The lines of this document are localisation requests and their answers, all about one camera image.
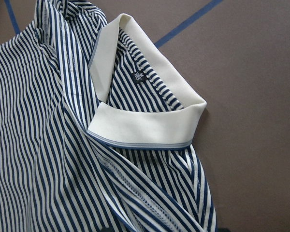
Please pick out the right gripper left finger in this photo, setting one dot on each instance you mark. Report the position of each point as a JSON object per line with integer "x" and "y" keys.
{"x": 107, "y": 229}

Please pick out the navy white striped polo shirt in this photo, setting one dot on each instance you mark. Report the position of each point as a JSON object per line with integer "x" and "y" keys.
{"x": 96, "y": 128}

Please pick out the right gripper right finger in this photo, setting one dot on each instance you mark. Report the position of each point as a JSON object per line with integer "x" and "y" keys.
{"x": 223, "y": 230}

